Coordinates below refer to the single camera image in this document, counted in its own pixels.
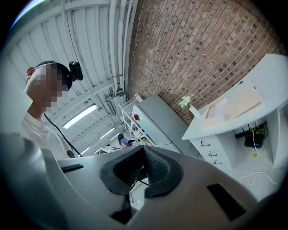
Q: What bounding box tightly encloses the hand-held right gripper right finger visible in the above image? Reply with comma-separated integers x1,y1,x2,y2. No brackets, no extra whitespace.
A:
128,145,259,230

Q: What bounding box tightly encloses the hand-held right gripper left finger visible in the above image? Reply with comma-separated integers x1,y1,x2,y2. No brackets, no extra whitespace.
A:
57,145,145,230

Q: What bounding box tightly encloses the white drawer unit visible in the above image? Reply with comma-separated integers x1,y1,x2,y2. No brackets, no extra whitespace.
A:
190,132,237,171

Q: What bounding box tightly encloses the short ceiling lamp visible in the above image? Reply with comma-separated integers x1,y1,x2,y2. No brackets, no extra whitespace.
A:
99,127,116,140

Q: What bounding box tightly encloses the long ceiling lamp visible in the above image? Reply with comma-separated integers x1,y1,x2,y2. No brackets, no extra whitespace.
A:
62,103,99,130

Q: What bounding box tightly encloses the person's light t-shirt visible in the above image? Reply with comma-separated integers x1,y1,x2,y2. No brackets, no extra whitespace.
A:
22,111,76,160

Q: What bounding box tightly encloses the white shelf rack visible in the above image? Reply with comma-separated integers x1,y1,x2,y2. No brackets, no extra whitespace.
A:
118,98,156,147

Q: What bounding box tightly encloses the grey cabinet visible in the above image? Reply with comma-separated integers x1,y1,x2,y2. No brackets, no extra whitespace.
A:
131,94,200,158

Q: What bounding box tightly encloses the white vase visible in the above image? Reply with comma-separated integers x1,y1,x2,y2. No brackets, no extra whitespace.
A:
189,105,201,119

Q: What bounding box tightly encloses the black router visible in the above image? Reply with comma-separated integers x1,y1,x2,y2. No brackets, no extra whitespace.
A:
244,122,268,149

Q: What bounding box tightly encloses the white flower bouquet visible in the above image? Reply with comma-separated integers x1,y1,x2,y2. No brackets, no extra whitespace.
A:
179,94,195,111

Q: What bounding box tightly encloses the white ceiling pipe bundle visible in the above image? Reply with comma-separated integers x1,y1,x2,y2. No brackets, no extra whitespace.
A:
108,0,134,96

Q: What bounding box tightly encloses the black headset cable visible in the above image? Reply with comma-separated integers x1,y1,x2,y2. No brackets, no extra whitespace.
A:
43,113,83,158

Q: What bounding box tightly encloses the white floor cable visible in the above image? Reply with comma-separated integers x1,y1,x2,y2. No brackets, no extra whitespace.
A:
229,128,279,186

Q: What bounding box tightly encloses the black head-worn camera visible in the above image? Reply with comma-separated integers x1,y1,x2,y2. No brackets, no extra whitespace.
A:
68,61,84,82

